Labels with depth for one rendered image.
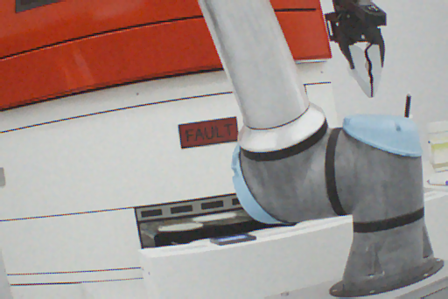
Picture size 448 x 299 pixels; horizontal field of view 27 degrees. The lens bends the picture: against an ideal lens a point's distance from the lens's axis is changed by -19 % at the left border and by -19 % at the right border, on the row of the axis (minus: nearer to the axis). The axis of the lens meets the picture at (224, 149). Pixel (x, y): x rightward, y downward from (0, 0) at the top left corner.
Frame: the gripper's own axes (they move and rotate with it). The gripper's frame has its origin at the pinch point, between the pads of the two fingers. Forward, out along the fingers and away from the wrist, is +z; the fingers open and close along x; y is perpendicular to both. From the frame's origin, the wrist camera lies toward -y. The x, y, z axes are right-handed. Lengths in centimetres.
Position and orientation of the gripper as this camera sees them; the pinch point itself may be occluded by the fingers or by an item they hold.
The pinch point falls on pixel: (371, 89)
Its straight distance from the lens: 165.6
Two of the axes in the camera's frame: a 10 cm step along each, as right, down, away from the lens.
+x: -9.6, 1.4, -2.6
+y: -2.6, -0.1, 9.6
